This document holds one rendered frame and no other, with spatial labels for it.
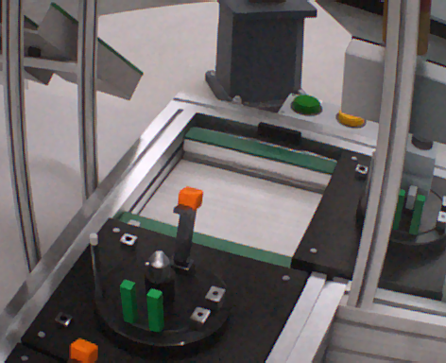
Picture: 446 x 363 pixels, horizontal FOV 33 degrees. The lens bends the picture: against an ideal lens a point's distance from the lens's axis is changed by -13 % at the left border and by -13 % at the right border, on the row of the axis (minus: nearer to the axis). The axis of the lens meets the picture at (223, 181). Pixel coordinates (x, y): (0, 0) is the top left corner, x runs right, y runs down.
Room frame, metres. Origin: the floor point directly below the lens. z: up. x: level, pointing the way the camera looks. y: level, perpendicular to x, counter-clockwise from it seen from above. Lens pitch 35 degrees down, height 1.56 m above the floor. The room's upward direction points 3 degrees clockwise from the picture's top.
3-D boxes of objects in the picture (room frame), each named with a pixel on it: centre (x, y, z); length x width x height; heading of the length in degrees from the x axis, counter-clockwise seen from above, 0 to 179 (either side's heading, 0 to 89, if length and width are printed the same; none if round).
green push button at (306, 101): (1.03, -0.11, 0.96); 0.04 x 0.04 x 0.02
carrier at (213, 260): (0.59, 0.06, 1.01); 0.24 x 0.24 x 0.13; 71
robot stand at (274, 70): (1.24, -0.05, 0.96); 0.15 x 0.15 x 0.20; 19
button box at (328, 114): (1.01, -0.18, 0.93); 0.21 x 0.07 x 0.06; 71
